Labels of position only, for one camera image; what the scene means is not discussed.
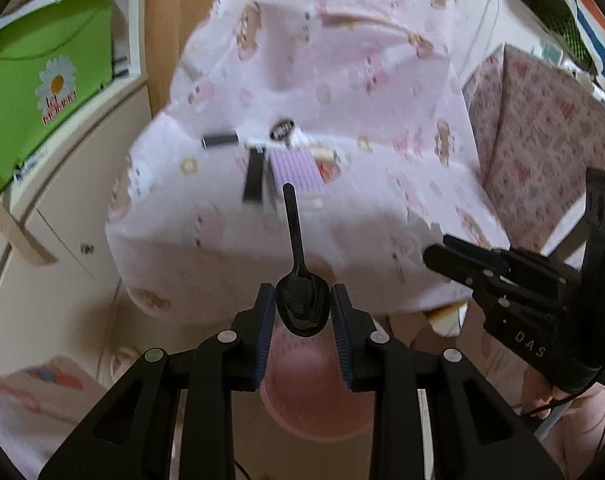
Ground black plastic spoon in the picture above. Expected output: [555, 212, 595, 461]
[275, 183, 331, 337]

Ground black packet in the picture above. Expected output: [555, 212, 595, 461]
[243, 148, 266, 203]

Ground purple checkered tissue pack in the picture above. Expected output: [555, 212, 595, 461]
[268, 150, 325, 207]

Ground pink trash basket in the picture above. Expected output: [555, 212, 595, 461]
[260, 324, 374, 443]

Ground person right hand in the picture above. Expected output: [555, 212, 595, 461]
[521, 367, 567, 419]

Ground patterned pink pillow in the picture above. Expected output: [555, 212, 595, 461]
[463, 44, 605, 252]

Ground white cabinet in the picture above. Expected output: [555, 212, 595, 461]
[0, 0, 152, 377]

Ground black thread spool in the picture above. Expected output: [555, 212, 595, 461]
[202, 131, 240, 150]

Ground black tape roll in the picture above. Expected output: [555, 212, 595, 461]
[269, 118, 296, 142]

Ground pink cartoon bed sheet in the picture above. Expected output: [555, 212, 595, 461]
[106, 0, 508, 323]

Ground blue white striped cloth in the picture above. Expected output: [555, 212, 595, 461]
[497, 0, 605, 101]

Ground green plastic storage box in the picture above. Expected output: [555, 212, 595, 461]
[0, 0, 115, 191]

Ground wooden door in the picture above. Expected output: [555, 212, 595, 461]
[145, 0, 214, 114]

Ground beige strap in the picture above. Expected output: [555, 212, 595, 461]
[0, 179, 58, 268]

